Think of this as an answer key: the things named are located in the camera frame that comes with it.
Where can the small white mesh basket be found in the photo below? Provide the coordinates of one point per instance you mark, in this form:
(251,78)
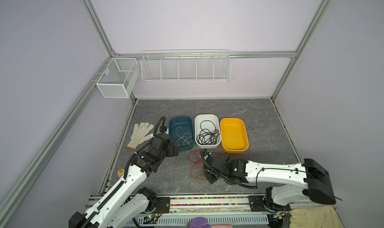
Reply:
(118,78)

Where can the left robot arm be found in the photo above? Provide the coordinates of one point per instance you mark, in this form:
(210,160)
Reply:
(115,209)

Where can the purple object at base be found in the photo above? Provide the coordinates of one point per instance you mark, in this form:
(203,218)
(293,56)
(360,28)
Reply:
(201,222)

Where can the long white wire basket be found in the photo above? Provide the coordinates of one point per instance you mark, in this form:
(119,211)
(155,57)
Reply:
(186,66)

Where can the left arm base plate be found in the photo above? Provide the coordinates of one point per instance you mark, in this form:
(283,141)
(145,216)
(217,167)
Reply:
(160,205)

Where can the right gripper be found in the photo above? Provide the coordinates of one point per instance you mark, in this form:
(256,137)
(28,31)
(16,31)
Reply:
(209,178)

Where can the white plastic bin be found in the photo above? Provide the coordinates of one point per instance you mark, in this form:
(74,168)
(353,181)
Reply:
(207,131)

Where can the cream glove at base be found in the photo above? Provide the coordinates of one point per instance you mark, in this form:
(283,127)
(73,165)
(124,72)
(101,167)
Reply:
(320,217)

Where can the teal plastic bin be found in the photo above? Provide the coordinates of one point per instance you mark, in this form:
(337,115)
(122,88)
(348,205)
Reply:
(182,131)

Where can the yellow plastic bin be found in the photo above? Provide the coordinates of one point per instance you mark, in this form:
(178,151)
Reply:
(234,135)

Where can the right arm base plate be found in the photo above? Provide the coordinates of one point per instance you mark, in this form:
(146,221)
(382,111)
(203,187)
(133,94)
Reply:
(257,204)

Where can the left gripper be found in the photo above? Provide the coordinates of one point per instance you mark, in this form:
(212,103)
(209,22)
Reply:
(171,153)

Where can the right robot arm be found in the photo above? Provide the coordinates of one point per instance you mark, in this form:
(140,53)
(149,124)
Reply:
(297,183)

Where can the white knit glove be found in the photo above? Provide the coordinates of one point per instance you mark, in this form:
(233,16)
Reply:
(141,133)

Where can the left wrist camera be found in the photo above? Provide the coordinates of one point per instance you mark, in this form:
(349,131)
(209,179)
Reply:
(164,129)

